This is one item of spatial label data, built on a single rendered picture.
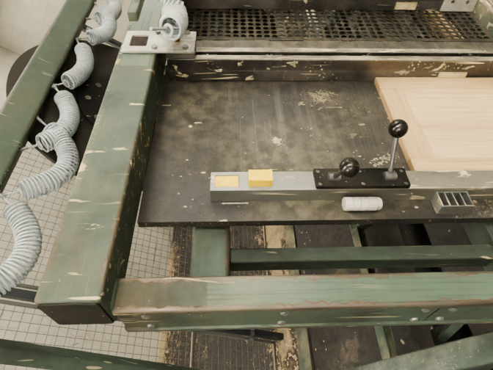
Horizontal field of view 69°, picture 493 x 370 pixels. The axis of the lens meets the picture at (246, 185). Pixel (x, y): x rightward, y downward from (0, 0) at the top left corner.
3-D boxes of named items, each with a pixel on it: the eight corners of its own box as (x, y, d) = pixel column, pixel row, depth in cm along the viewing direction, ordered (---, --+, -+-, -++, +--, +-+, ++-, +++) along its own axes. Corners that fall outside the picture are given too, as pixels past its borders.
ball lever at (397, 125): (401, 184, 74) (413, 121, 69) (383, 185, 74) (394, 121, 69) (393, 178, 78) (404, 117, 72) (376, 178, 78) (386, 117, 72)
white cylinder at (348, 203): (342, 213, 75) (380, 213, 76) (346, 205, 73) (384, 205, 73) (340, 202, 77) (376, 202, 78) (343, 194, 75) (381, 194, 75)
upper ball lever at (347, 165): (341, 186, 76) (364, 175, 63) (323, 186, 76) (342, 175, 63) (340, 169, 77) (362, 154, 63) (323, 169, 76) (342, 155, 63)
